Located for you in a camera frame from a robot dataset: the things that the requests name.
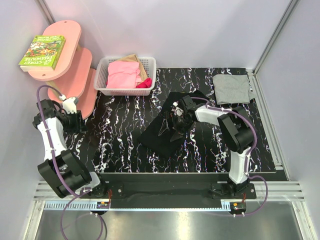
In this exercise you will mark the white plastic laundry basket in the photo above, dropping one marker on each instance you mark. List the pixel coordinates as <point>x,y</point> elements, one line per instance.
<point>101,75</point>

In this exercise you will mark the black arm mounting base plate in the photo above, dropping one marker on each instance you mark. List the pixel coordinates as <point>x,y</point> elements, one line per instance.
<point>191,191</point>

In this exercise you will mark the beige garment in basket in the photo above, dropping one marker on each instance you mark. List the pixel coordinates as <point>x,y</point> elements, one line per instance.
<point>133,58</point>

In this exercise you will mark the folded grey t-shirt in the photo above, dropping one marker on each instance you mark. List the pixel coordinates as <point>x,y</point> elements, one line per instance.
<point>232,89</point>

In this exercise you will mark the green storey treehouse book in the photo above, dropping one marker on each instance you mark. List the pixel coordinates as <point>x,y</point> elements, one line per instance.
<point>43,53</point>

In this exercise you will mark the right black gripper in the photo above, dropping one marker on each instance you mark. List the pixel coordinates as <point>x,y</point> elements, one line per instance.
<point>177,135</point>

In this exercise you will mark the magenta garment in basket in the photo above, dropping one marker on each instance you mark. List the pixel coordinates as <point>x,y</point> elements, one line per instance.
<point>147,83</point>

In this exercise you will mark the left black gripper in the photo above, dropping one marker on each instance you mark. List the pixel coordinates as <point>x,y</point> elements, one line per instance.
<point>79,126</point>

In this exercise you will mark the black daisy print t-shirt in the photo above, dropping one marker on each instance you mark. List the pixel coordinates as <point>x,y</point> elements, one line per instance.
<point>157,136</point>

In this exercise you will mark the pink t-shirt in basket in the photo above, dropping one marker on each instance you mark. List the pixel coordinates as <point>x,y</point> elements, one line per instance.
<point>123,75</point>

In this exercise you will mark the pink tiered wooden shelf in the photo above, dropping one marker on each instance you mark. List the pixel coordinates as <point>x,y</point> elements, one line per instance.
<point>73,75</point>

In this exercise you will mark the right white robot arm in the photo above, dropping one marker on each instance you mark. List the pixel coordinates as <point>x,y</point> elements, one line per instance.
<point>237,130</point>

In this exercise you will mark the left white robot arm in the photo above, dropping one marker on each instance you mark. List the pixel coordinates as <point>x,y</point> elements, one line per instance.
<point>61,169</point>

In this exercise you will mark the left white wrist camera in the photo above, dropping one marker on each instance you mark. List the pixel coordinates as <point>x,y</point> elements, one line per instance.
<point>69,104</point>

